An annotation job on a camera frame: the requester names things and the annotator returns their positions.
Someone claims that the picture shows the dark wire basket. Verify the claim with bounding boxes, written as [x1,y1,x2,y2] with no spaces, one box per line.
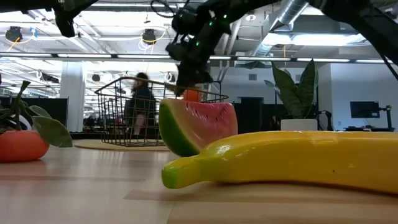
[94,76,229,147]

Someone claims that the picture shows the round woven beige mat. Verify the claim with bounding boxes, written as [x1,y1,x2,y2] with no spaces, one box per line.
[73,139,171,152]

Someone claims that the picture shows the black ceiling cable reel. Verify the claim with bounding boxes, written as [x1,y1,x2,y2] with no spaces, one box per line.
[141,28,158,45]
[4,26,24,43]

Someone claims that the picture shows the person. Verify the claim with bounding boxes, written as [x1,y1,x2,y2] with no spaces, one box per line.
[123,72,157,137]

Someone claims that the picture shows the tall green snake plant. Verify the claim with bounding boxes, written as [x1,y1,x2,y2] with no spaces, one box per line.
[264,58,320,121]

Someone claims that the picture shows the black computer monitor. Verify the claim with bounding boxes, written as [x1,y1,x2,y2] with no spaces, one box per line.
[349,101,381,119]

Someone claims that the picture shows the orange tangerine with green leaves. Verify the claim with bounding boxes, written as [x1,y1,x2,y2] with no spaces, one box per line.
[0,80,74,164]

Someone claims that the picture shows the bright ceiling light panel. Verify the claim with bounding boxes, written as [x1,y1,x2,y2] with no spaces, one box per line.
[262,32,368,47]

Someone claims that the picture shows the plastic watermelon slice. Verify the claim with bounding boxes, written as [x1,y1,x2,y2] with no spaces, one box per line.
[158,98,239,157]

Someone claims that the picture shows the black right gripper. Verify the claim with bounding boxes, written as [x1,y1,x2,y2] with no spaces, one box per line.
[165,1,233,96]

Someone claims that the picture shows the white building column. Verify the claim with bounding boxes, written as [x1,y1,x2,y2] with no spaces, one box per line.
[59,60,86,133]

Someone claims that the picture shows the white plant pot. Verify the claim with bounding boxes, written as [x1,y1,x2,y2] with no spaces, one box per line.
[280,118,318,131]

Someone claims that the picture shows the long linear ceiling light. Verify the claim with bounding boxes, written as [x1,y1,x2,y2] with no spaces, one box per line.
[0,52,398,64]

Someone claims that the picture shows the plain orange plastic fruit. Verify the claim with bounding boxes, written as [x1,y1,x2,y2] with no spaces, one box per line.
[182,88,203,103]

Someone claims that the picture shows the dark office desk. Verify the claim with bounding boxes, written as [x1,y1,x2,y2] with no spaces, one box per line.
[343,126,396,133]

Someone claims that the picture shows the yellow plastic banana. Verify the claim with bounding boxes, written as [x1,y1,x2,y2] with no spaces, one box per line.
[160,130,398,196]

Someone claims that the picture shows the black room partition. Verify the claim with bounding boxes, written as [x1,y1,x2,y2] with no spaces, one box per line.
[233,96,284,134]
[0,96,69,129]

